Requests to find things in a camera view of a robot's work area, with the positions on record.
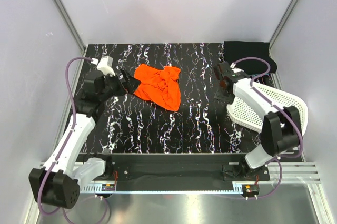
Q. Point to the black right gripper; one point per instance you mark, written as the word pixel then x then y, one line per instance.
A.
pixel 221 93

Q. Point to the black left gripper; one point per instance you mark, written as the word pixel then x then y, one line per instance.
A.
pixel 122 81

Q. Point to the orange t shirt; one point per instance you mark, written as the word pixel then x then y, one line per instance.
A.
pixel 159 86

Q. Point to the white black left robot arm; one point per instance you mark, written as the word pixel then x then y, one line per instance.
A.
pixel 68 150

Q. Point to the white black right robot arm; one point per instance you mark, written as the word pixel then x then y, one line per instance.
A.
pixel 281 126

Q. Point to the white perforated plastic basket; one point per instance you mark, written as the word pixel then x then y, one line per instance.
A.
pixel 252 103

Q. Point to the folded black t shirt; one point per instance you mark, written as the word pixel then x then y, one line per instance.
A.
pixel 235 50

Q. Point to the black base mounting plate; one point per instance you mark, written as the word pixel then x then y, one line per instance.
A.
pixel 183 172

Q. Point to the right orange connector board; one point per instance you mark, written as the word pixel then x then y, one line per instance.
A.
pixel 252 188

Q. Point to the orange connector board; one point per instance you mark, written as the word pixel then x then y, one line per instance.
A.
pixel 108 187
pixel 252 188

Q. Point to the left orange connector board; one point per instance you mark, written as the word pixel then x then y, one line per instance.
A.
pixel 108 187

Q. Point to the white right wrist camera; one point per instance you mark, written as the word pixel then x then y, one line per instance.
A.
pixel 237 71

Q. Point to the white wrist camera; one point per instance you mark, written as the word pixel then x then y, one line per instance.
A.
pixel 237 71
pixel 105 66

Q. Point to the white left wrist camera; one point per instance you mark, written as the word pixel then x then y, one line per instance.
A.
pixel 105 66

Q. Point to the aluminium front frame rail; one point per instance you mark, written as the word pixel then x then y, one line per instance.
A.
pixel 285 173

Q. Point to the left aluminium corner post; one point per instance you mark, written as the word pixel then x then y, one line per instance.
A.
pixel 70 25

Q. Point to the aluminium corner post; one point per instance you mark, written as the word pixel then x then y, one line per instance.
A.
pixel 289 10
pixel 70 25

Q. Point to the right aluminium corner post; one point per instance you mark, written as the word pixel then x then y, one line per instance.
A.
pixel 289 10

